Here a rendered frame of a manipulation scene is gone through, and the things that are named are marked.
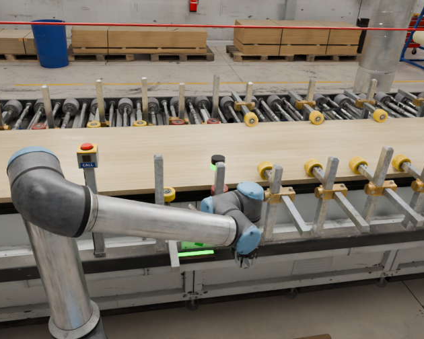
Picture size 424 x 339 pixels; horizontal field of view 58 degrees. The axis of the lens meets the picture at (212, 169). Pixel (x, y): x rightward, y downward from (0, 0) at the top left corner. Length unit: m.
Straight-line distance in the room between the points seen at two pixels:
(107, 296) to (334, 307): 1.36
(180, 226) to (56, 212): 0.31
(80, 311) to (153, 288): 1.09
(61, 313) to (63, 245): 0.24
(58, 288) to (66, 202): 0.37
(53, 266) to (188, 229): 0.36
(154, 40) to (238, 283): 5.67
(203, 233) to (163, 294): 1.30
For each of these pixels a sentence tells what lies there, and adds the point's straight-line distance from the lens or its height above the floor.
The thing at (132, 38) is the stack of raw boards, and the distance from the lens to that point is 7.33.
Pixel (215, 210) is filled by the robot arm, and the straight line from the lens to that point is 1.20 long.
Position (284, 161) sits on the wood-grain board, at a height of 0.90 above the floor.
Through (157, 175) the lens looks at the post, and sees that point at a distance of 1.51.
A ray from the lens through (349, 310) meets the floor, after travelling 2.62.
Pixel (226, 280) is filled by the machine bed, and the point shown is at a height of 0.20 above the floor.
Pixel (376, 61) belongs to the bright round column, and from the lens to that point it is 5.42.
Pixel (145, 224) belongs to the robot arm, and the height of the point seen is 1.31.
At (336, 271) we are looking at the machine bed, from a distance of 2.58.
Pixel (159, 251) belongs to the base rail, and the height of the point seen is 0.70.
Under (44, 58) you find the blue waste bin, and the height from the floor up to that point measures 0.17.
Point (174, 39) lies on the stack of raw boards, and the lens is 7.38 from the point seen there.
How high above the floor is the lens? 1.88
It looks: 30 degrees down
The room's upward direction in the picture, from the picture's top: 3 degrees clockwise
